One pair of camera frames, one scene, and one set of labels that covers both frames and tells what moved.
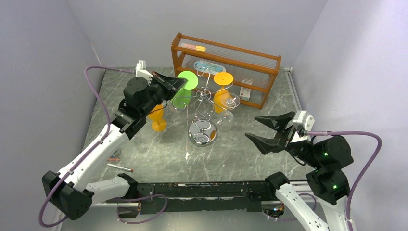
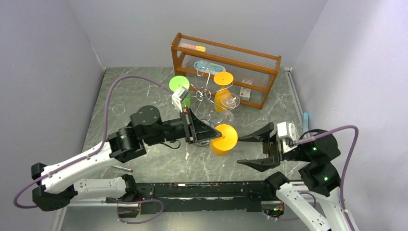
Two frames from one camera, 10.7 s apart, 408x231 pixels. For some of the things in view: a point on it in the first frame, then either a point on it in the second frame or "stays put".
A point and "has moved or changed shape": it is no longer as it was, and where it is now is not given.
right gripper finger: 279,121 to 259,135
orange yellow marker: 197,48 stays put
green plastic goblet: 182,98 has moved or changed shape
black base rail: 186,198 stays put
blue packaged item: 209,67 stays put
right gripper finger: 266,146 to 262,164
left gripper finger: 169,96 to 207,134
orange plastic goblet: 223,102 stays put
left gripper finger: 173,83 to 199,125
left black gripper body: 160,89 to 189,134
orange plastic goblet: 156,115 to 221,146
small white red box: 245,93 stays put
